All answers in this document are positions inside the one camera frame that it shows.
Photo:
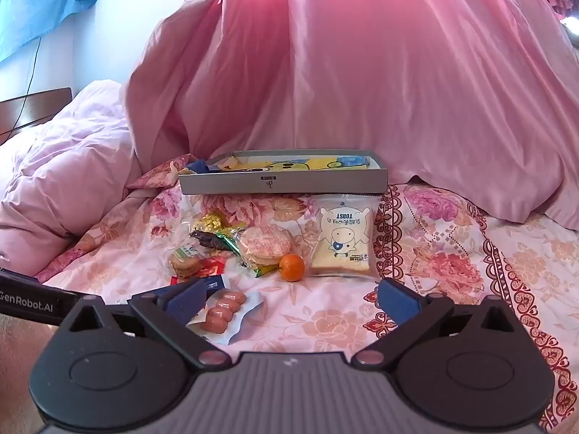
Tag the floral pink pillow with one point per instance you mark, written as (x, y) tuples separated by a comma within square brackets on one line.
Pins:
[(156, 176)]

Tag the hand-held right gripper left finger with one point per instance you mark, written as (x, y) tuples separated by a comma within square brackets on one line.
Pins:
[(186, 303)]

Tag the floral bedsheet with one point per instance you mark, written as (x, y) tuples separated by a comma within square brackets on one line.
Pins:
[(452, 253)]

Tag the pink hanging sheet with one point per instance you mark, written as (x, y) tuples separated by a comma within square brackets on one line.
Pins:
[(343, 77)]

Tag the round biscuit clear packet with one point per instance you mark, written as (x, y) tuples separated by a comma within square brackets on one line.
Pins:
[(184, 262)]

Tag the blue cloth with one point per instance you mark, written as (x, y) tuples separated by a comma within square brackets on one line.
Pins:
[(40, 4)]

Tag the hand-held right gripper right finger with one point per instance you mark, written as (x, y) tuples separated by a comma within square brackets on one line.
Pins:
[(399, 304)]

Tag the yellow cartoon printed paper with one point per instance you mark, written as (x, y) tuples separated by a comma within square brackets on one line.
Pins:
[(289, 162)]

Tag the green snack packet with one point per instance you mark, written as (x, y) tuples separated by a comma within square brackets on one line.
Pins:
[(230, 247)]

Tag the yellow crumpled wrapper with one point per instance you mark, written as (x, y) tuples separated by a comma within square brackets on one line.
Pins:
[(224, 162)]

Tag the gold foil snack packet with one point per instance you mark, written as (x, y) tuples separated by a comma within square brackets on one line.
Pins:
[(212, 222)]

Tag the toast bread packet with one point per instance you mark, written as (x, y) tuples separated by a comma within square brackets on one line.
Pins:
[(343, 239)]

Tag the small sausages packet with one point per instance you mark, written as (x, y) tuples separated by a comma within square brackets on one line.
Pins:
[(224, 312)]

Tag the small orange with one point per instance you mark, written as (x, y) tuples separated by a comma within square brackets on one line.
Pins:
[(291, 267)]

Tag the grey cardboard box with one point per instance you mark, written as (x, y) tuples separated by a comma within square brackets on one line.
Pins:
[(280, 183)]

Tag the pink duvet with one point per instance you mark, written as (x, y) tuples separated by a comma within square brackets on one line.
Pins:
[(68, 167)]

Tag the wooden headboard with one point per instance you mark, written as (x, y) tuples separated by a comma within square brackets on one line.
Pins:
[(40, 106)]

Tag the dark dried snack clear packet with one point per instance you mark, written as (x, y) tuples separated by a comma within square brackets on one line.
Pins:
[(210, 240)]

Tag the red snack packet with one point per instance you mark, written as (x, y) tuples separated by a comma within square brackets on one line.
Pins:
[(215, 266)]

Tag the blue wrapper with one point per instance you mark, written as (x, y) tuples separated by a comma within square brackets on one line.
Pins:
[(199, 167)]

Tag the round rice cracker packet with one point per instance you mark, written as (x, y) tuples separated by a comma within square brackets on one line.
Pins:
[(267, 244)]

